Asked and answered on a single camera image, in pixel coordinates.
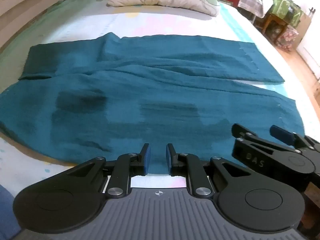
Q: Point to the checked table cloth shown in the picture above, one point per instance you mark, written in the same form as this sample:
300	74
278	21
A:
255	0

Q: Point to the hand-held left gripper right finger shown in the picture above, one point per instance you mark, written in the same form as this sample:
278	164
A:
169	160

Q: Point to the leaf print cream pillow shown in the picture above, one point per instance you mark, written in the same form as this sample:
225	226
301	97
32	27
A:
160	0

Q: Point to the wooden bed frame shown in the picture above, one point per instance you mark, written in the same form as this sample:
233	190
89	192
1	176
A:
27	2

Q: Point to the wooden stool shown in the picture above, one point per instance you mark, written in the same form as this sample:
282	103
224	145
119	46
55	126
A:
271	23

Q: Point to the floral fleece blanket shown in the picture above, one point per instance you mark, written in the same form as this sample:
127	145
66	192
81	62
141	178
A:
150	23

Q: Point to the green bed sheet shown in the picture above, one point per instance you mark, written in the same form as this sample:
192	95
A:
37	25

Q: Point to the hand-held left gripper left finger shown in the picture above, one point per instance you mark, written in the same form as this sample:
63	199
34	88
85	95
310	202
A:
147	160

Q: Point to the floral bag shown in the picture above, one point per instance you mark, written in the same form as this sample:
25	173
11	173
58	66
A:
287	38

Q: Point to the cardboard box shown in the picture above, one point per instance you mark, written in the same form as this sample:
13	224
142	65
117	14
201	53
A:
303	27

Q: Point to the teal pants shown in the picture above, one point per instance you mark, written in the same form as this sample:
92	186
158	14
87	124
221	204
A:
150	92

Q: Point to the person's blue clothing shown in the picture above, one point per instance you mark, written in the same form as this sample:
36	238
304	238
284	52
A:
7	212

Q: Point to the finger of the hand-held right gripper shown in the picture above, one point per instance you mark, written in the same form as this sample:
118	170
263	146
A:
250	152
282	135

